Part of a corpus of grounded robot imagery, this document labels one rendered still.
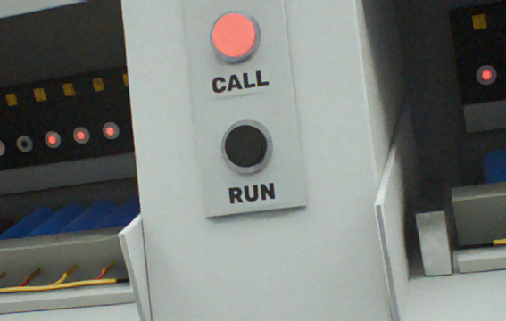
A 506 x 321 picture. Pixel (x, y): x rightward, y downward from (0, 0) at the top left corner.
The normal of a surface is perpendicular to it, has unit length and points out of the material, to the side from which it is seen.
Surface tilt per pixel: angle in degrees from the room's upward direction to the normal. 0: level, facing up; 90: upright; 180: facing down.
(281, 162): 90
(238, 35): 90
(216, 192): 90
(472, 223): 109
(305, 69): 90
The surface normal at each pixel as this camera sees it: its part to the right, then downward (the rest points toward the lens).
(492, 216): -0.22, 0.26
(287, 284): -0.27, -0.06
